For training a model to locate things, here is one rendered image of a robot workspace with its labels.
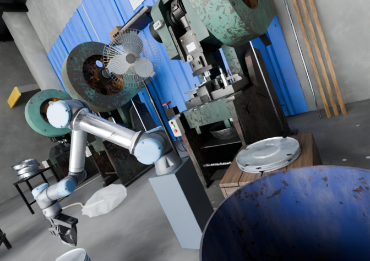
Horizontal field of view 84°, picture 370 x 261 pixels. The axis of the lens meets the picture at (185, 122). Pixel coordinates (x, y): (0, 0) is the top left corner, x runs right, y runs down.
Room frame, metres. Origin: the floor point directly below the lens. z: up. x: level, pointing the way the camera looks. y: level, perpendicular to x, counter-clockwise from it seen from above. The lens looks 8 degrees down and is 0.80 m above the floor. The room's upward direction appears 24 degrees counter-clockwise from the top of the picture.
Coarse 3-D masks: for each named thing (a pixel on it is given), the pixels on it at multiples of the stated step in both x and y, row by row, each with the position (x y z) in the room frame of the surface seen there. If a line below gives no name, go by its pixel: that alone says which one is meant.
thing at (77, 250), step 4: (80, 248) 1.01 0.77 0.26; (68, 252) 1.03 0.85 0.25; (72, 252) 1.02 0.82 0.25; (76, 252) 1.00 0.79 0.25; (80, 252) 0.99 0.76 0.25; (84, 252) 0.97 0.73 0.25; (60, 256) 1.02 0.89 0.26; (64, 256) 1.02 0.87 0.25; (68, 256) 1.00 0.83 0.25; (72, 256) 0.98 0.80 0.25; (76, 256) 0.97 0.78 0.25; (84, 256) 0.94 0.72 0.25; (56, 260) 1.01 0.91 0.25; (60, 260) 0.99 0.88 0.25; (64, 260) 0.98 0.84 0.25; (68, 260) 0.96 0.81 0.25; (72, 260) 0.95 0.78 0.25; (76, 260) 0.93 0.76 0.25; (80, 260) 0.92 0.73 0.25; (84, 260) 0.90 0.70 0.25
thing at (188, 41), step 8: (184, 40) 1.61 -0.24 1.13; (192, 40) 1.57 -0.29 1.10; (184, 48) 1.63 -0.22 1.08; (192, 48) 1.58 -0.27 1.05; (192, 56) 1.60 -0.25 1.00; (200, 56) 1.55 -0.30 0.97; (208, 56) 1.58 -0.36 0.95; (192, 64) 1.57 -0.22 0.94; (200, 64) 1.54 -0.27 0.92; (208, 64) 1.54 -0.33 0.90
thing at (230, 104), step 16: (256, 48) 1.81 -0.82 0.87; (256, 64) 1.71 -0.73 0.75; (256, 80) 1.62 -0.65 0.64; (240, 96) 1.34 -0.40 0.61; (256, 96) 1.54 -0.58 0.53; (272, 96) 1.78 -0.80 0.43; (240, 112) 1.28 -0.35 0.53; (256, 112) 1.47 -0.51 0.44; (272, 112) 1.70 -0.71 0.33; (240, 128) 1.26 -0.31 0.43; (256, 128) 1.39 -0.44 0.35; (272, 128) 1.60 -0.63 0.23; (288, 128) 1.87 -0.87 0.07
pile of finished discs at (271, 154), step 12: (252, 144) 1.07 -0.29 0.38; (264, 144) 1.01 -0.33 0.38; (276, 144) 0.95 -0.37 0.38; (288, 144) 0.90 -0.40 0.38; (240, 156) 0.99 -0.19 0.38; (252, 156) 0.94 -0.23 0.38; (264, 156) 0.88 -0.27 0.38; (276, 156) 0.84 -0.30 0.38; (288, 156) 0.79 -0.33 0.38; (240, 168) 0.92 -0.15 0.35; (252, 168) 0.84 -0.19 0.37; (264, 168) 0.82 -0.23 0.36; (276, 168) 0.79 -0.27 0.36
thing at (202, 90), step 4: (212, 80) 1.53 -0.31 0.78; (200, 84) 1.60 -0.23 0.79; (204, 84) 1.44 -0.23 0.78; (208, 84) 1.51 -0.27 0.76; (196, 88) 1.39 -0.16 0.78; (200, 88) 1.51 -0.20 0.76; (204, 88) 1.49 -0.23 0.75; (208, 88) 1.50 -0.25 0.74; (212, 88) 1.53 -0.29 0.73; (188, 92) 1.44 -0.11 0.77; (200, 92) 1.52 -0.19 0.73; (204, 92) 1.50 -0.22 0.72; (208, 92) 1.49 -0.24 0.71; (200, 96) 1.53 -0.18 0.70; (204, 96) 1.51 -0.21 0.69; (208, 96) 1.49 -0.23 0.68; (200, 100) 1.53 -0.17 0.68; (204, 100) 1.52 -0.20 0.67; (208, 100) 1.50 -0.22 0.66
